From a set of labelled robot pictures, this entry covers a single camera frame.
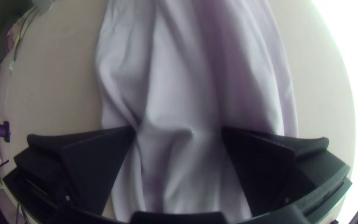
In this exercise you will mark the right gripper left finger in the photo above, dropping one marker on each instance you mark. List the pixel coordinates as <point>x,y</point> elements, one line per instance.
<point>82,168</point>

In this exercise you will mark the grey t-shirt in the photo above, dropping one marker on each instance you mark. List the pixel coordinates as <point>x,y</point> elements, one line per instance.
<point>182,77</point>

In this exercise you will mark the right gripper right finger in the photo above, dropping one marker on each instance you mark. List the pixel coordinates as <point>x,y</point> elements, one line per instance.
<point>269,171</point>

